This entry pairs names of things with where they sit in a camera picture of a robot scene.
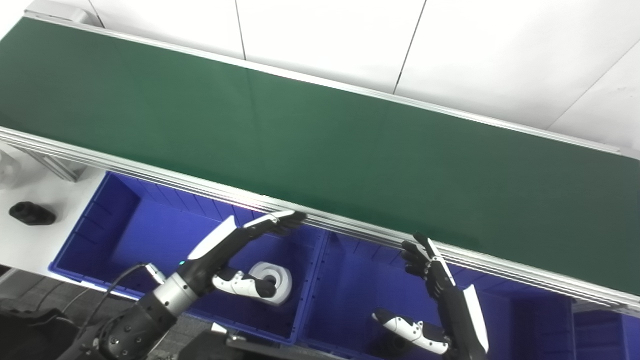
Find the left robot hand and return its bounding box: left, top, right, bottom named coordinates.
left=176, top=210, right=307, bottom=300

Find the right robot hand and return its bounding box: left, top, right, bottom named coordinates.
left=372, top=232, right=490, bottom=360

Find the white cylindrical plastic part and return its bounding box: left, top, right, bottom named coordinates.
left=248, top=261, right=293, bottom=306

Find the blue plastic bin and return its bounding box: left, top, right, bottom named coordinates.
left=300, top=232, right=576, bottom=360
left=49, top=171, right=328, bottom=346
left=572, top=310, right=640, bottom=360

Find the green conveyor belt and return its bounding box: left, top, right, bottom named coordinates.
left=0, top=12, right=640, bottom=313
left=0, top=17, right=640, bottom=296

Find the silver conveyor leg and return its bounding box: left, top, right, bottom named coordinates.
left=20, top=147, right=88, bottom=182

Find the black cylindrical plastic part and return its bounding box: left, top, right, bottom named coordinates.
left=9, top=201, right=57, bottom=226

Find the grey conveyor end cap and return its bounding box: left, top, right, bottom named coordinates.
left=25, top=0, right=96, bottom=25

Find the black robot torso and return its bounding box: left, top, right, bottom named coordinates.
left=177, top=324, right=346, bottom=360

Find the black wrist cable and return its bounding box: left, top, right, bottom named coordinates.
left=75, top=262, right=167, bottom=341

